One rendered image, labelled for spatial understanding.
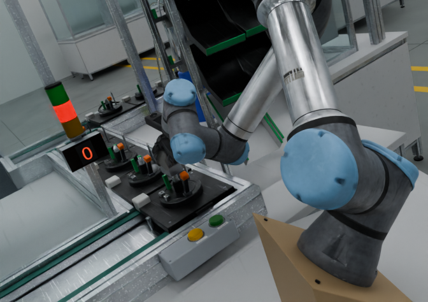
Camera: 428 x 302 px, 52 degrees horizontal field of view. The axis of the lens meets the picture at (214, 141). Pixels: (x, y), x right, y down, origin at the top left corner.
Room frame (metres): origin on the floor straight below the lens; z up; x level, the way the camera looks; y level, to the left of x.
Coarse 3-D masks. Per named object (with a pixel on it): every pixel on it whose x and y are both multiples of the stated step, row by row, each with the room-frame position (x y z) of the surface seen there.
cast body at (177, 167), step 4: (168, 164) 1.21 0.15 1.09; (176, 164) 1.21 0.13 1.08; (180, 164) 1.21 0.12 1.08; (160, 168) 1.25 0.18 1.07; (172, 168) 1.20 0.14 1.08; (176, 168) 1.21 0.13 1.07; (180, 168) 1.21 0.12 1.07; (164, 172) 1.23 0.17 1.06; (168, 172) 1.20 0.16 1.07; (172, 172) 1.20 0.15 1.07; (176, 172) 1.20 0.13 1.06
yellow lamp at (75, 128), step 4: (76, 116) 1.25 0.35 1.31; (72, 120) 1.23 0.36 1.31; (76, 120) 1.24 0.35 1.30; (64, 124) 1.23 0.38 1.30; (68, 124) 1.22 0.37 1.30; (72, 124) 1.23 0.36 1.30; (76, 124) 1.23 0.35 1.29; (80, 124) 1.25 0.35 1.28; (64, 128) 1.23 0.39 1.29; (68, 128) 1.22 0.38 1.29; (72, 128) 1.22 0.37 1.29; (76, 128) 1.23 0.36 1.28; (80, 128) 1.24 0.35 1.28; (68, 132) 1.23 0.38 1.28; (72, 132) 1.22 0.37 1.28; (76, 132) 1.23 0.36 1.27; (80, 132) 1.23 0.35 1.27; (68, 136) 1.23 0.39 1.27; (72, 136) 1.22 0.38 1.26
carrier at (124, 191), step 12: (144, 168) 1.44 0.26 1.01; (156, 168) 1.46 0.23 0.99; (108, 180) 1.50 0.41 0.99; (120, 180) 1.51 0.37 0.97; (132, 180) 1.42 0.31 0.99; (144, 180) 1.39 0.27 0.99; (156, 180) 1.40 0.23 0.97; (120, 192) 1.40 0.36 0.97; (132, 192) 1.37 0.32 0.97; (144, 192) 1.34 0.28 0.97; (132, 204) 1.30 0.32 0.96
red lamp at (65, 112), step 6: (66, 102) 1.24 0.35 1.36; (54, 108) 1.23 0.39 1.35; (60, 108) 1.22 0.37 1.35; (66, 108) 1.23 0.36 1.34; (72, 108) 1.24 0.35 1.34; (60, 114) 1.23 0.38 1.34; (66, 114) 1.23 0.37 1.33; (72, 114) 1.23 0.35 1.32; (60, 120) 1.23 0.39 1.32; (66, 120) 1.22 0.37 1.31
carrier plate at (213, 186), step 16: (192, 176) 1.33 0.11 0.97; (208, 176) 1.30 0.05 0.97; (208, 192) 1.19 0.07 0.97; (224, 192) 1.16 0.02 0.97; (144, 208) 1.23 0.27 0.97; (160, 208) 1.19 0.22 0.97; (176, 208) 1.16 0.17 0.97; (192, 208) 1.13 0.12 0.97; (160, 224) 1.11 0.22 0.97; (176, 224) 1.08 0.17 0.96
